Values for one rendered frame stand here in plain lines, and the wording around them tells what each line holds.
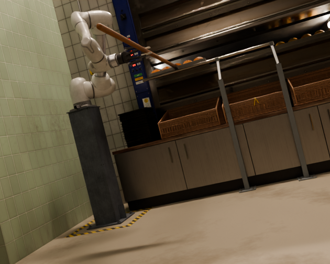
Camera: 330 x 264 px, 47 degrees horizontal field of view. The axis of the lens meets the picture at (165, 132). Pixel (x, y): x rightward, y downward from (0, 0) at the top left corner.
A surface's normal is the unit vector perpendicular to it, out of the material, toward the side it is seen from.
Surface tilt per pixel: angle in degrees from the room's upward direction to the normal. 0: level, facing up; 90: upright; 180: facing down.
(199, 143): 90
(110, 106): 90
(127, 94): 90
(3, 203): 90
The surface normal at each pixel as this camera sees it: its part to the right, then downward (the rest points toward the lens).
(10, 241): 0.94, -0.24
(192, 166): -0.25, 0.06
